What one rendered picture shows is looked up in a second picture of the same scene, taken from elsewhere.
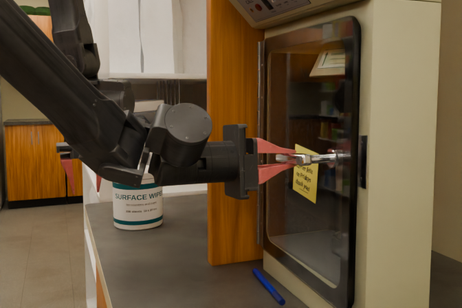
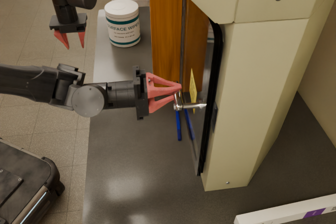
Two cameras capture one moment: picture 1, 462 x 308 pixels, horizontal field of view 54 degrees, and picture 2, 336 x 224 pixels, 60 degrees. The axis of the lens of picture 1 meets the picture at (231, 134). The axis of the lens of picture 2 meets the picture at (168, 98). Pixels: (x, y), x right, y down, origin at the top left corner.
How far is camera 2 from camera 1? 43 cm
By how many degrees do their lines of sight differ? 41
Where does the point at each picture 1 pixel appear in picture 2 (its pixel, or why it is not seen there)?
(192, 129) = (89, 107)
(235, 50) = not seen: outside the picture
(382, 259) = (221, 161)
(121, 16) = not seen: outside the picture
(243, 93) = not seen: outside the picture
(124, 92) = not seen: outside the picture
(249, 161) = (142, 103)
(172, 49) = not seen: outside the picture
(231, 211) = (166, 68)
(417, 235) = (249, 151)
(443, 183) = (327, 61)
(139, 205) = (122, 34)
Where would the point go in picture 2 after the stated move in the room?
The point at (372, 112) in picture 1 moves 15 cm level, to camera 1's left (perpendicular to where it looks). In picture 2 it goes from (223, 98) to (140, 85)
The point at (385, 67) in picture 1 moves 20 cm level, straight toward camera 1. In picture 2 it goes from (238, 72) to (174, 162)
